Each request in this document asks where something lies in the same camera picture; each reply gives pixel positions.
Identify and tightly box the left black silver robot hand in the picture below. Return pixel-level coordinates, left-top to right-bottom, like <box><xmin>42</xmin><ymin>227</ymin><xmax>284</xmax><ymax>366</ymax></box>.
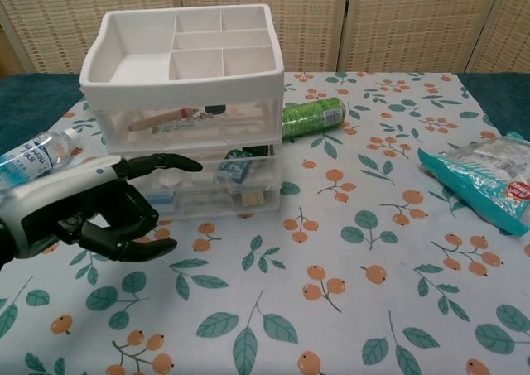
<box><xmin>0</xmin><ymin>153</ymin><xmax>204</xmax><ymax>268</ymax></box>

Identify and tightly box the white plastic drawer organizer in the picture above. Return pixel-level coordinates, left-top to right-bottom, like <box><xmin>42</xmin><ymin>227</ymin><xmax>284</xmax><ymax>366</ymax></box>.
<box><xmin>80</xmin><ymin>4</ymin><xmax>286</xmax><ymax>219</ymax></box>

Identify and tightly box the small green patterned packet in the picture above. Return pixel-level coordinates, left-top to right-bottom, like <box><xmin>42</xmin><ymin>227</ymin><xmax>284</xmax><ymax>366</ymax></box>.
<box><xmin>217</xmin><ymin>149</ymin><xmax>252</xmax><ymax>185</ymax></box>

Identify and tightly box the blue plastic bin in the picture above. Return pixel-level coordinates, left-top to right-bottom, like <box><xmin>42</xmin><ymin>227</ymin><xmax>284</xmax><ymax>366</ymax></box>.
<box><xmin>147</xmin><ymin>195</ymin><xmax>175</xmax><ymax>213</ymax></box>

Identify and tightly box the clear plastic water bottle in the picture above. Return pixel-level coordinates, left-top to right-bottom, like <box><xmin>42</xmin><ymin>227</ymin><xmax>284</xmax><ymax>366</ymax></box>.
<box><xmin>0</xmin><ymin>127</ymin><xmax>80</xmax><ymax>185</ymax></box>

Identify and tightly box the wooden stick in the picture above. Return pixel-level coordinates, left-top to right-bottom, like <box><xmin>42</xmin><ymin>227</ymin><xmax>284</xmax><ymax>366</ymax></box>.
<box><xmin>127</xmin><ymin>108</ymin><xmax>194</xmax><ymax>132</ymax></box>

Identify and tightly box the pale yellow clip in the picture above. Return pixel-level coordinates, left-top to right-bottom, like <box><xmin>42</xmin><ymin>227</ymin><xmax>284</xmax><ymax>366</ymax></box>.
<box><xmin>242</xmin><ymin>190</ymin><xmax>266</xmax><ymax>208</ymax></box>

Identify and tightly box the floral fruit print tablecloth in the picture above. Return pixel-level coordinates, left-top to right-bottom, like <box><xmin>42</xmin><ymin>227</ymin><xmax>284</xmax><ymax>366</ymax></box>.
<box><xmin>0</xmin><ymin>71</ymin><xmax>530</xmax><ymax>375</ymax></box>

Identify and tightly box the green drink can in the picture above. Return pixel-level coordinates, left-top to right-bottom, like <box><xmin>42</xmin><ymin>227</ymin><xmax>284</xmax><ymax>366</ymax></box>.
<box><xmin>281</xmin><ymin>96</ymin><xmax>347</xmax><ymax>141</ymax></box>

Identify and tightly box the woven bamboo folding screen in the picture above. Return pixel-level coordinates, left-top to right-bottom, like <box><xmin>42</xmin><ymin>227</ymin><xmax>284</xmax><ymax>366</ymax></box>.
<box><xmin>0</xmin><ymin>0</ymin><xmax>530</xmax><ymax>78</ymax></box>

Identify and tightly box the teal clear snack bag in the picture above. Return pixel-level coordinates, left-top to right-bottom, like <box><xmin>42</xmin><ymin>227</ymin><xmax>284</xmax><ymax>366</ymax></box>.
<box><xmin>417</xmin><ymin>131</ymin><xmax>530</xmax><ymax>238</ymax></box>

